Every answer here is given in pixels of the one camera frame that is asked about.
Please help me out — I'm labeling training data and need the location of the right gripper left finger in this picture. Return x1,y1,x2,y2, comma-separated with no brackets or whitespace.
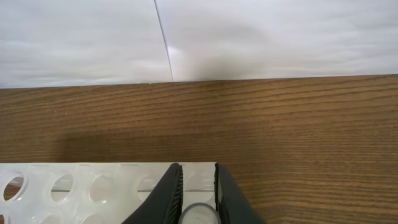
121,162,184,224

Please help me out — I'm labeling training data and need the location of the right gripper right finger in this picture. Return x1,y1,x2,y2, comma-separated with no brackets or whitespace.
214,162,268,224

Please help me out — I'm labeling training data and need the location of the clear test tube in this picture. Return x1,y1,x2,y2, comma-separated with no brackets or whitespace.
178,202,222,224

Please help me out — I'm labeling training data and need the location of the white test tube rack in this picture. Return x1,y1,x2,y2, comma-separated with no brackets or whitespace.
0,161,218,224

